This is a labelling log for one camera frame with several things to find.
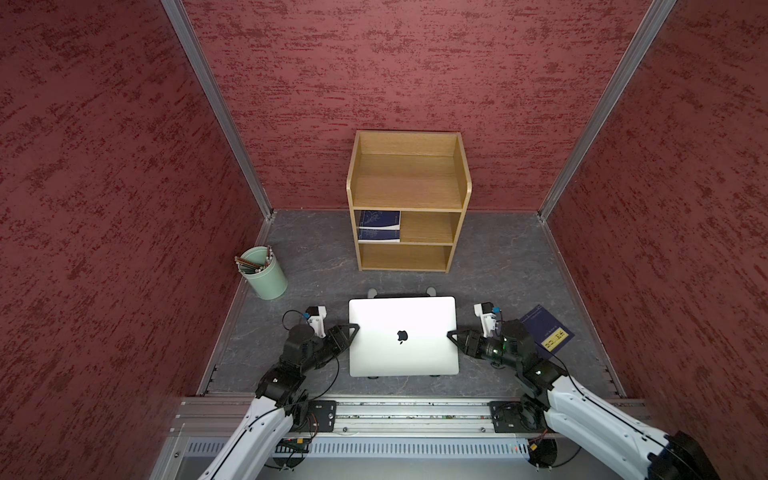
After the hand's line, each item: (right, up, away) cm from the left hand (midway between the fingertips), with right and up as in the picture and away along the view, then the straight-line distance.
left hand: (357, 337), depth 81 cm
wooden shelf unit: (+14, +41, +2) cm, 43 cm away
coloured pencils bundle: (-33, +19, +6) cm, 39 cm away
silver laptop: (+13, 0, 0) cm, 13 cm away
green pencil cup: (-29, +13, +11) cm, 34 cm away
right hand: (+26, -1, -1) cm, 26 cm away
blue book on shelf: (+5, +31, +10) cm, 33 cm away
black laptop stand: (+21, +12, +3) cm, 24 cm away
